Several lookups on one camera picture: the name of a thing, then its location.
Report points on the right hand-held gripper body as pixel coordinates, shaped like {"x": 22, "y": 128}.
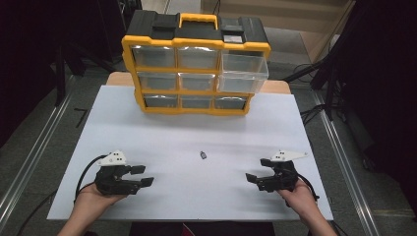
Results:
{"x": 282, "y": 180}

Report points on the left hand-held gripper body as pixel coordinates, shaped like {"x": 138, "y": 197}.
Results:
{"x": 111, "y": 182}

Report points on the person's left hand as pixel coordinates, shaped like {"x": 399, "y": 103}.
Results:
{"x": 91, "y": 200}

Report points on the person's right hand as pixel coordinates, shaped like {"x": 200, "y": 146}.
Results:
{"x": 301, "y": 200}

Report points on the white table board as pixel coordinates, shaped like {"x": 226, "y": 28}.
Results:
{"x": 190, "y": 183}

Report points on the small dark metal part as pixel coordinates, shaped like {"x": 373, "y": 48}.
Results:
{"x": 203, "y": 155}

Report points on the person's dark clothing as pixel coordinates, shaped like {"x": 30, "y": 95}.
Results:
{"x": 203, "y": 229}

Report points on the closed clear plastic drawers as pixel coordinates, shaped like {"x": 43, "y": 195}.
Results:
{"x": 157, "y": 81}

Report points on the open clear plastic drawer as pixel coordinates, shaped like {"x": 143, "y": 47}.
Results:
{"x": 242, "y": 70}

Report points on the black metal stand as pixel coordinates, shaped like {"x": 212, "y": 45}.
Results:
{"x": 327, "y": 75}
{"x": 62, "y": 69}

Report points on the yellow and black drawer cabinet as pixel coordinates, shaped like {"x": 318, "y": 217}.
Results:
{"x": 196, "y": 35}

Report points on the metal floor rail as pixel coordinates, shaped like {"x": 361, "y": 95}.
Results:
{"x": 29, "y": 170}
{"x": 344, "y": 164}

